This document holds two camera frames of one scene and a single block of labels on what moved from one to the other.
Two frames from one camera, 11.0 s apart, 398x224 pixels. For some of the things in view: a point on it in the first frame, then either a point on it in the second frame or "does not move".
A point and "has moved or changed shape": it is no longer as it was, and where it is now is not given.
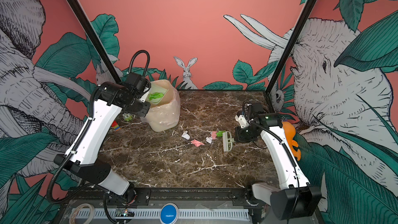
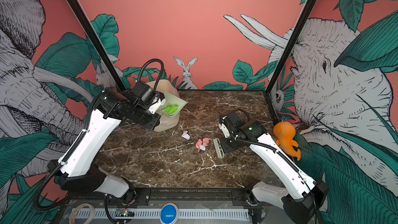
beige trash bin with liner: [166, 114] does not move
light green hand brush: [228, 140] has moved or changed shape
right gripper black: [239, 136] → [226, 148]
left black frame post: [87, 29] does not move
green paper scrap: [219, 134] → [171, 109]
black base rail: [218, 197] does not move
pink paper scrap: [214, 135] → [205, 141]
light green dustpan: [156, 94] has moved or changed shape
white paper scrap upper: [185, 135] does not move
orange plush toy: [289, 131] does not move
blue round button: [169, 213] does not move
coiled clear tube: [72, 220] does not move
